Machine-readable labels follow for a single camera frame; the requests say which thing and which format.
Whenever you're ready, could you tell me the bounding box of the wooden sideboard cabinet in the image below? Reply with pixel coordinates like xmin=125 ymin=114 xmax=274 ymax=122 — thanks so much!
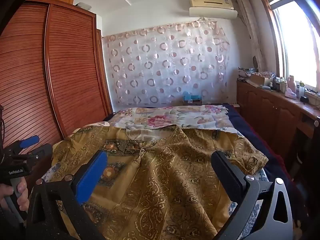
xmin=236 ymin=79 xmax=320 ymax=170

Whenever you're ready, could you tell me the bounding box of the open cardboard box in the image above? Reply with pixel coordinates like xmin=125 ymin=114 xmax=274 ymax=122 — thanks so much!
xmin=250 ymin=73 xmax=272 ymax=85

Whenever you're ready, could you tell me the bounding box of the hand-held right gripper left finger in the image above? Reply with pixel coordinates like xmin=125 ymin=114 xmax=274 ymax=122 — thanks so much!
xmin=26 ymin=151 xmax=108 ymax=240

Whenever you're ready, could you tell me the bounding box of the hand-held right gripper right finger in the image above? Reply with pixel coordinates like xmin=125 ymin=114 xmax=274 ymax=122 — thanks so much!
xmin=211 ymin=151 xmax=293 ymax=240

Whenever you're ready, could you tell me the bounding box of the cream wall air conditioner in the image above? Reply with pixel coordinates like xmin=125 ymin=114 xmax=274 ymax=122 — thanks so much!
xmin=189 ymin=0 xmax=234 ymax=8

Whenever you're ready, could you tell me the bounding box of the wood-framed window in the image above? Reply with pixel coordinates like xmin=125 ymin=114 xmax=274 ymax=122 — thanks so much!
xmin=259 ymin=0 xmax=320 ymax=93

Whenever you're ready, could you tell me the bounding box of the pink plastic container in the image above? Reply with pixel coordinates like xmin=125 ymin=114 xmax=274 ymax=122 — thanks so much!
xmin=285 ymin=76 xmax=298 ymax=99

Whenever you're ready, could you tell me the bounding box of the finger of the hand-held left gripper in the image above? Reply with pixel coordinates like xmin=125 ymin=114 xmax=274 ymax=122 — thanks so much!
xmin=5 ymin=135 xmax=40 ymax=155
xmin=25 ymin=144 xmax=53 ymax=165

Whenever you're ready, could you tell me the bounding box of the wooden louvered wardrobe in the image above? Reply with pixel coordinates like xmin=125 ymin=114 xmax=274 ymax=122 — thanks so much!
xmin=0 ymin=0 xmax=113 ymax=180

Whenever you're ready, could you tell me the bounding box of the sheer circle-patterned curtain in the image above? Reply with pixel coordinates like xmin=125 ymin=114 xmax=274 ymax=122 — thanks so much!
xmin=101 ymin=20 xmax=230 ymax=105

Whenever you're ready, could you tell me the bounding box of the golden brown patterned shirt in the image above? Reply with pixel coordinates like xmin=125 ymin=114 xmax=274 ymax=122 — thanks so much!
xmin=51 ymin=125 xmax=268 ymax=240

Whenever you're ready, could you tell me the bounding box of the pink floral blanket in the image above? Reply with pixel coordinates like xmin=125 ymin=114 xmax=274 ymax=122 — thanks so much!
xmin=109 ymin=104 xmax=237 ymax=134

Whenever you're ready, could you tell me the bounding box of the pile of printed cloths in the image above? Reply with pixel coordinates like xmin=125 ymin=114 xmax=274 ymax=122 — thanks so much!
xmin=237 ymin=67 xmax=253 ymax=81

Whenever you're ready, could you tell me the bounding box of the person's left hand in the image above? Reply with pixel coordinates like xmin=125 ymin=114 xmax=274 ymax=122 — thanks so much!
xmin=0 ymin=177 xmax=29 ymax=212

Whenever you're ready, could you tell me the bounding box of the blue floral bed sheet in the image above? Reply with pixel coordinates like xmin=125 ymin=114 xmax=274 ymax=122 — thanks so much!
xmin=41 ymin=162 xmax=273 ymax=240

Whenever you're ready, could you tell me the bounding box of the pale patterned window curtain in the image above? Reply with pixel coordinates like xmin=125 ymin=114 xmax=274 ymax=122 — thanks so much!
xmin=236 ymin=0 xmax=268 ymax=73

